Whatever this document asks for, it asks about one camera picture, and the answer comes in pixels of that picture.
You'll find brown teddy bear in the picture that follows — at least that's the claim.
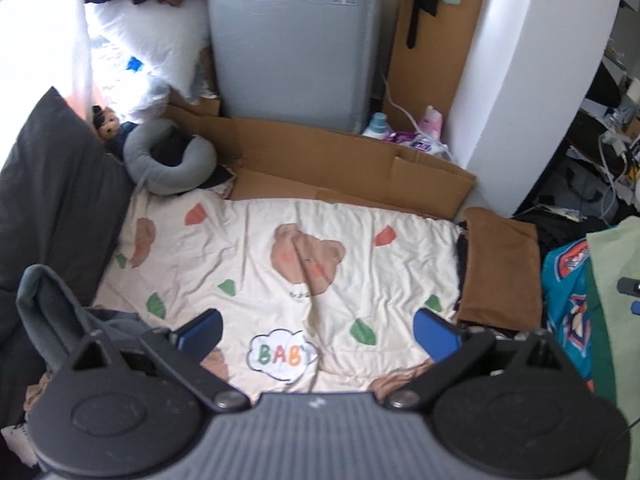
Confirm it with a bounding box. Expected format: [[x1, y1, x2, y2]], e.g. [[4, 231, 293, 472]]
[[91, 104, 137, 162]]

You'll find white pillow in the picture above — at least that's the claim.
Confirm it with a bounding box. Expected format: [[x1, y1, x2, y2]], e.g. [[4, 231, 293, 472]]
[[84, 0, 212, 112]]

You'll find brown cardboard sheet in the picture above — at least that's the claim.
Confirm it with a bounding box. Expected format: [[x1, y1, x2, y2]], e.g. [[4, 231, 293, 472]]
[[164, 101, 477, 222]]

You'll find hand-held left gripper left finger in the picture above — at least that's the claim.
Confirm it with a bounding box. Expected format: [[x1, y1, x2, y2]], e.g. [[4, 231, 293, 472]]
[[70, 309, 249, 415]]

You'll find white bear print blanket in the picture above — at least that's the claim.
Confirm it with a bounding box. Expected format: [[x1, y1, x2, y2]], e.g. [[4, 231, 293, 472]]
[[91, 191, 467, 407]]

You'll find white cable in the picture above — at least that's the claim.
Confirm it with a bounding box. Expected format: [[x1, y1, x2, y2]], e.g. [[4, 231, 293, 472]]
[[381, 71, 453, 162]]

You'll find grey neck pillow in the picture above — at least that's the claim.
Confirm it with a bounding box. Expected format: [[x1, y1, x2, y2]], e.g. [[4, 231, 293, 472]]
[[122, 119, 217, 197]]

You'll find light green garment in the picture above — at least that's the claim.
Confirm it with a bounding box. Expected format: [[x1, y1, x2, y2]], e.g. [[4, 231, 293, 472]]
[[584, 221, 640, 413]]

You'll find teal printed garment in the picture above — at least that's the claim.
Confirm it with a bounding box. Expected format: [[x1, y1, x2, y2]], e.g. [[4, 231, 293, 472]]
[[541, 239, 597, 392]]

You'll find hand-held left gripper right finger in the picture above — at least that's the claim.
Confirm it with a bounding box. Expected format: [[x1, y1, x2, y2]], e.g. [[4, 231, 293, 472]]
[[384, 308, 566, 412]]

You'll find grey garment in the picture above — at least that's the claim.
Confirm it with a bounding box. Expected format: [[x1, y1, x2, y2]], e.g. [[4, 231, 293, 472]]
[[14, 263, 172, 377]]

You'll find tall cardboard panel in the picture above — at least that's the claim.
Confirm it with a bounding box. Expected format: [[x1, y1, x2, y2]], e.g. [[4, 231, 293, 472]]
[[386, 0, 492, 137]]

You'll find brown printed t-shirt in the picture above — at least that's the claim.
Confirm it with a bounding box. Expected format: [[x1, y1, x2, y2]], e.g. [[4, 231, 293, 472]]
[[456, 206, 544, 332]]

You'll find pink bottle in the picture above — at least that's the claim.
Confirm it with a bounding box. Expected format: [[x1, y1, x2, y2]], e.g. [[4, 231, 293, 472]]
[[419, 105, 446, 142]]

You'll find black hanging cloth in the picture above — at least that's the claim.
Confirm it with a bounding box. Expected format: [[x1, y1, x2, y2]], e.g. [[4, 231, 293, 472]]
[[406, 0, 442, 52]]

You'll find purple and white packet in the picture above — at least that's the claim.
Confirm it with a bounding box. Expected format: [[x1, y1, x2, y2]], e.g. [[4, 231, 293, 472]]
[[387, 129, 452, 157]]

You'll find dark grey pillow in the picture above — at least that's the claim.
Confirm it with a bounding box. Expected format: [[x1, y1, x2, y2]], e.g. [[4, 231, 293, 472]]
[[0, 86, 134, 358]]

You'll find black bag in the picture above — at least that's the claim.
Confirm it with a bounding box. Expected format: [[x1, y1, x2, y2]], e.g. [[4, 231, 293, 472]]
[[541, 156, 609, 212]]

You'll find crumpled clear plastic bag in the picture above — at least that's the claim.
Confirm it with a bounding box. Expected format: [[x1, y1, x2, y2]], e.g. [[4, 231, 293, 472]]
[[89, 35, 174, 122]]

